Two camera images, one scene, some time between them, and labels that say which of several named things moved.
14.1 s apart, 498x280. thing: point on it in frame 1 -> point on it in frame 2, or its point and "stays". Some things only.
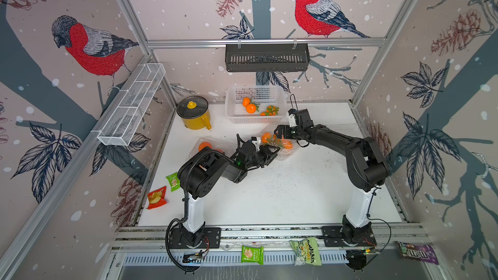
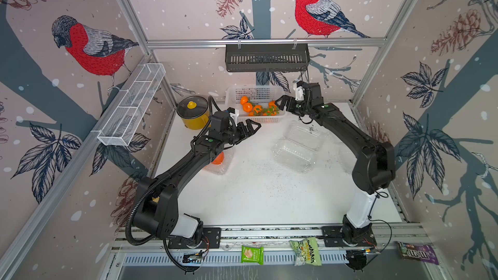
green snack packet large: x=307 y=251 stays
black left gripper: x=265 y=155 -> x=243 y=133
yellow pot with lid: x=194 y=111 stays
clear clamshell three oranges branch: x=287 y=146 -> x=297 y=150
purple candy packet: x=423 y=253 stays
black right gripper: x=286 y=135 -> x=286 y=98
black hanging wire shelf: x=267 y=58 stays
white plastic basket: x=265 y=96 stays
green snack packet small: x=252 y=254 stays
